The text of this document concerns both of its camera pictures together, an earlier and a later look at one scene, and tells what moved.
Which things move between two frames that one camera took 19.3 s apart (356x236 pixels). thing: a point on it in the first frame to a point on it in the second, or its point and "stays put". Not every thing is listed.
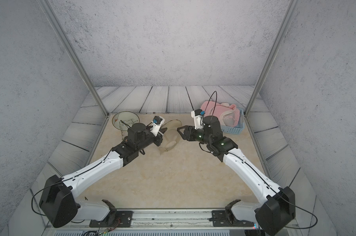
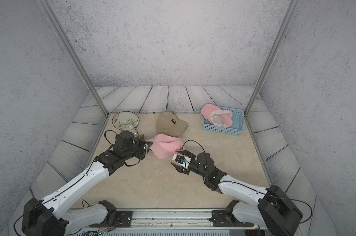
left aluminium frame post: [47, 7] stays put
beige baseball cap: [172, 135] to [167, 123]
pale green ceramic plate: [128, 117] stays put
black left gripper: [158, 138] to [144, 146]
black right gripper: [187, 129] to [181, 169]
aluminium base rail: [174, 220] stays put
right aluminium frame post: [288, 17] stays put
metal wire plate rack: [125, 123] stays put
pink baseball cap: [211, 108] to [164, 146]
